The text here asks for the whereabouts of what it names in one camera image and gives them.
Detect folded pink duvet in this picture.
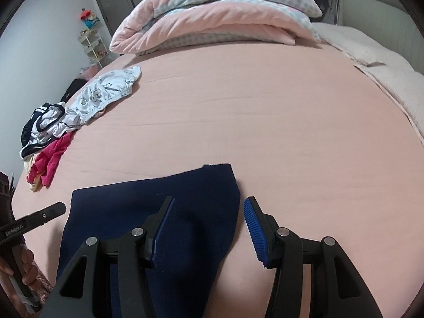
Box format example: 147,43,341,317
109,0,323,56

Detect light blue printed garment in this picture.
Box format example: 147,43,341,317
64,65,142,126

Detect person's left forearm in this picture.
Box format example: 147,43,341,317
31,265,56,295

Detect person's left hand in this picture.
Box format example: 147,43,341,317
19,248,39,290

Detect red and blue wall toy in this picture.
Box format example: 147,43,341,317
79,7,101,31

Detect navy pants with white stripes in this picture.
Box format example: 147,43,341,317
56,163,242,318

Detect cream garment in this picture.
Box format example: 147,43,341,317
23,157,45,193

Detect grey door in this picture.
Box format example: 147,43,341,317
91,0,147,61

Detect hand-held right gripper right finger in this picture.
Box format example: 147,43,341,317
243,196,381,318

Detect beige pillow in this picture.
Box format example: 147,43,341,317
354,60,424,147
311,23,414,71

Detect grey-green padded headboard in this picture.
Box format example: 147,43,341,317
337,0,424,75

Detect magenta garment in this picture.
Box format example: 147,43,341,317
26,132,74,188

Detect black bag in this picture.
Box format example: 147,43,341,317
61,78,87,104

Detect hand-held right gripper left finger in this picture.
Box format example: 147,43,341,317
40,196,175,318

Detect white shelf rack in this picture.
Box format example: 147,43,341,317
77,28,114,71

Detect pink basket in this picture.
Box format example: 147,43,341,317
78,66,101,81

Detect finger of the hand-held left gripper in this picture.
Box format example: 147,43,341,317
23,201,67,232

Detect white shirt with navy trim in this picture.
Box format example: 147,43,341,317
19,102,82,160

